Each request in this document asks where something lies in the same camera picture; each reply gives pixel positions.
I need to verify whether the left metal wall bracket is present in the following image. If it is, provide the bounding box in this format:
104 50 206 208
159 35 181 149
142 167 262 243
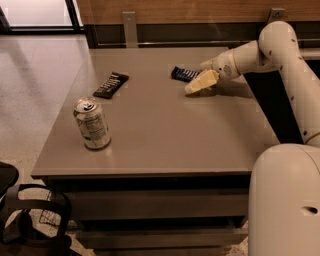
122 11 138 48

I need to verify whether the silver 7up soda can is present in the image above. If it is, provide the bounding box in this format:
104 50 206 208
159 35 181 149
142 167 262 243
73 97 111 150

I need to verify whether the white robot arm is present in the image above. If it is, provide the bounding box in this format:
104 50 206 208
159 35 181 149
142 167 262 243
185 21 320 256

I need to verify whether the blue rxbar blueberry bar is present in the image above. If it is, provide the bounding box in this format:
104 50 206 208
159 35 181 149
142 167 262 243
171 66 200 82

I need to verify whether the metal wall bracket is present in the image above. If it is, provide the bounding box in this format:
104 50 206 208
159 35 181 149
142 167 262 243
266 7 285 24
122 11 138 48

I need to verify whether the black snack bar wrapper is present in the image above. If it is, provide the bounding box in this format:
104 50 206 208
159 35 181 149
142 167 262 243
93 72 129 99

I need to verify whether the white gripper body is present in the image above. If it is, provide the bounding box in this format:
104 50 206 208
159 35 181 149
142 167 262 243
200 50 240 80

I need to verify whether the grey drawer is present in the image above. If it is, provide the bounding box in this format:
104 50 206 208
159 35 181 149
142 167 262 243
77 228 248 249
67 189 248 220

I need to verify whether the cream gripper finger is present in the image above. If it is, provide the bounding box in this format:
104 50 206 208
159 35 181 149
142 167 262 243
185 69 219 94

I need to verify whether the right metal wall bracket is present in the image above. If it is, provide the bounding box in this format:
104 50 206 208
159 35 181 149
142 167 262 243
266 7 285 24

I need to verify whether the black wire basket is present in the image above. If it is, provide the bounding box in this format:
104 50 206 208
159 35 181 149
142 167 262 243
39 192 61 228

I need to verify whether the upper grey drawer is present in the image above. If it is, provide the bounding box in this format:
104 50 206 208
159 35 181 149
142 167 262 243
67 189 248 220

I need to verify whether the lower grey drawer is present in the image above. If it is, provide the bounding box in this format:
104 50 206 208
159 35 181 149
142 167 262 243
77 228 248 249

